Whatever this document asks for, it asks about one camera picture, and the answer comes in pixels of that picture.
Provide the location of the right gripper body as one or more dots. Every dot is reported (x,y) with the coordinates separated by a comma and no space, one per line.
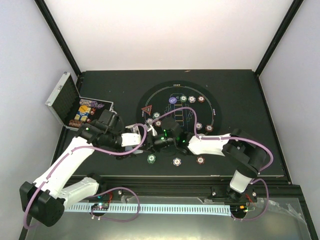
(155,145)

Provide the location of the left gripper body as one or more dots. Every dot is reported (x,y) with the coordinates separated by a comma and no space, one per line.
(119,156)

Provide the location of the green poker chip stack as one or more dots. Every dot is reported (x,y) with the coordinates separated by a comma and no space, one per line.
(151,158)

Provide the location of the blue white poker chip stack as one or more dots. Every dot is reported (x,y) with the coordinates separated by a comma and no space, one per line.
(176,162)

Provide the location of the red triangle marker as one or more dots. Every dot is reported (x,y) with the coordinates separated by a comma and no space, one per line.
(147,109)

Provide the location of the purple round button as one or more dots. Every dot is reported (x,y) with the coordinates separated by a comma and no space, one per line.
(172,100)

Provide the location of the red brown poker chip stack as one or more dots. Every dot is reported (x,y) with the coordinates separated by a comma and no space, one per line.
(200,160)

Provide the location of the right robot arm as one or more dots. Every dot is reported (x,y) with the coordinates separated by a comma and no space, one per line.
(248,156)

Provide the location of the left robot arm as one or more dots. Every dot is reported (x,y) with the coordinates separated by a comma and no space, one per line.
(47,197)

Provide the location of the round black poker mat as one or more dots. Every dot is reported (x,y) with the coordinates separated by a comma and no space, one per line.
(186,114)

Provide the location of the left base circuit board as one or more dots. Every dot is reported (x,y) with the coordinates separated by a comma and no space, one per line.
(101,206)

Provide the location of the base circuit board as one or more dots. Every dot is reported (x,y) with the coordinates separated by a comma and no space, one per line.
(101,206)
(242,208)

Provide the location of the aluminium poker chip case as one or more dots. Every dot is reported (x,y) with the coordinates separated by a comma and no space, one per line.
(70,108)

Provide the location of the right base circuit board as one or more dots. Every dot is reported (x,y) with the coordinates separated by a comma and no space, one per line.
(242,208)

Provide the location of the black aluminium rail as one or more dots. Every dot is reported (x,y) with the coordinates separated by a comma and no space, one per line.
(174,186)

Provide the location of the white slotted cable duct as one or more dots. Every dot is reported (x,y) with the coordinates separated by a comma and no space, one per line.
(143,208)

